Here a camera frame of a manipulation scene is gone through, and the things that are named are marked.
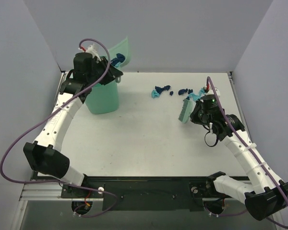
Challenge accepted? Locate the green plastic dustpan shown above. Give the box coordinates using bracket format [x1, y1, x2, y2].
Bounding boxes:
[108, 37, 132, 71]

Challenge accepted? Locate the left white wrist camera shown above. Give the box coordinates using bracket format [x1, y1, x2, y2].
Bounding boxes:
[78, 43, 101, 61]

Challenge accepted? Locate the dark blue paper scrap chain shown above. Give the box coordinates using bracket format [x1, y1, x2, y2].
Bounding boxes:
[110, 53, 126, 65]

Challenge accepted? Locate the green hand brush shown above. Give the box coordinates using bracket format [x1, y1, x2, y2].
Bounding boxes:
[178, 99, 194, 124]

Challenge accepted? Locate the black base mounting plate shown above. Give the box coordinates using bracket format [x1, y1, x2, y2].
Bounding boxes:
[61, 177, 229, 214]

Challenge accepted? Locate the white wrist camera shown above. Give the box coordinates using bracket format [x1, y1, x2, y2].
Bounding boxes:
[78, 43, 101, 61]
[203, 85, 221, 98]

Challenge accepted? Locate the green plastic waste bin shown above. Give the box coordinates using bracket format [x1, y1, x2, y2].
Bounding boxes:
[84, 73, 119, 115]

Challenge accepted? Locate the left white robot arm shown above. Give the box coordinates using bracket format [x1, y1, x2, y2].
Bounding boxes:
[23, 52, 123, 197]

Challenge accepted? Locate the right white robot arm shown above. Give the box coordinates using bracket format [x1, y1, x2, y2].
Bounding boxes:
[190, 94, 288, 220]

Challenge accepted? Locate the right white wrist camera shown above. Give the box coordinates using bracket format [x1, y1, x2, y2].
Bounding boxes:
[203, 85, 221, 98]

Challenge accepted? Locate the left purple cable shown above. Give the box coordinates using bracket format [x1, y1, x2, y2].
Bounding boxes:
[0, 38, 118, 219]

